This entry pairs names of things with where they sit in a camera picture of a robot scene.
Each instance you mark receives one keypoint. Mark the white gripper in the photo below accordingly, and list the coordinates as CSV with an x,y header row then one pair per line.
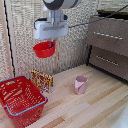
x,y
51,29

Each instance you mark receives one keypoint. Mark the red bowl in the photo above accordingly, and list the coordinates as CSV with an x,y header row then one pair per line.
x,y
43,50

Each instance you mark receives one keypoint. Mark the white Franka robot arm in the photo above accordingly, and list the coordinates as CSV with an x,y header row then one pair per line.
x,y
57,6

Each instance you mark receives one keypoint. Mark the red plastic shopping basket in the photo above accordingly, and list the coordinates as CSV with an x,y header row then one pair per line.
x,y
20,100

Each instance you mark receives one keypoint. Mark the yellow red food box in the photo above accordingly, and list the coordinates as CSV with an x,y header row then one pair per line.
x,y
42,80

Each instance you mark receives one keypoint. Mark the pink cup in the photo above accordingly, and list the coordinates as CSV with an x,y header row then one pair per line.
x,y
80,84

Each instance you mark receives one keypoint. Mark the brown wooden drawer cabinet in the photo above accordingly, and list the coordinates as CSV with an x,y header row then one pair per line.
x,y
108,43

